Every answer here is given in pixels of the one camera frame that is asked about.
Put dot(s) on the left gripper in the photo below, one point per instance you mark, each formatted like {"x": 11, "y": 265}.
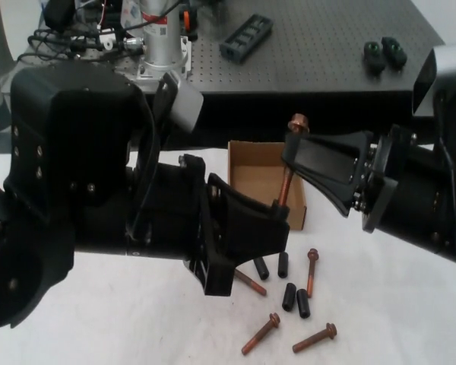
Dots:
{"x": 182, "y": 213}

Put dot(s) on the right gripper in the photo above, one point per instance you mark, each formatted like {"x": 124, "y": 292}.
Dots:
{"x": 380, "y": 178}

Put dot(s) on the black cylindrical sleeve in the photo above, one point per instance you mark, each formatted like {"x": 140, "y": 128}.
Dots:
{"x": 303, "y": 303}
{"x": 281, "y": 212}
{"x": 261, "y": 269}
{"x": 289, "y": 297}
{"x": 282, "y": 264}

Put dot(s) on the copper flange bolt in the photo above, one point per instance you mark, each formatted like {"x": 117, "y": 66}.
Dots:
{"x": 260, "y": 334}
{"x": 251, "y": 283}
{"x": 311, "y": 273}
{"x": 285, "y": 186}
{"x": 315, "y": 337}

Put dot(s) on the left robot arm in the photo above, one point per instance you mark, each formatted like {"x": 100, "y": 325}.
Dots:
{"x": 61, "y": 182}

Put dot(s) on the small cardboard box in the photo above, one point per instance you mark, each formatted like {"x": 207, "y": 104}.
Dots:
{"x": 258, "y": 171}

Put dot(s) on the metal bench with holes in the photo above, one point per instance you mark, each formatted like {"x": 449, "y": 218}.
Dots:
{"x": 308, "y": 57}

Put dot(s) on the black slotted rack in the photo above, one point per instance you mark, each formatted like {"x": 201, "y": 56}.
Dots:
{"x": 247, "y": 36}

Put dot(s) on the silver-white machine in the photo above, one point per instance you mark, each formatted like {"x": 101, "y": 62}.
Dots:
{"x": 161, "y": 38}

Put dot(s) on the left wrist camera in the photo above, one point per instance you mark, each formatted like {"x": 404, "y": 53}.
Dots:
{"x": 188, "y": 102}

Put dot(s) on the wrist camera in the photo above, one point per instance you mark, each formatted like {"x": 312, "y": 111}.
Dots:
{"x": 446, "y": 72}
{"x": 188, "y": 102}

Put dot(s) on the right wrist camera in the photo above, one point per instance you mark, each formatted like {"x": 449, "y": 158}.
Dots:
{"x": 446, "y": 72}

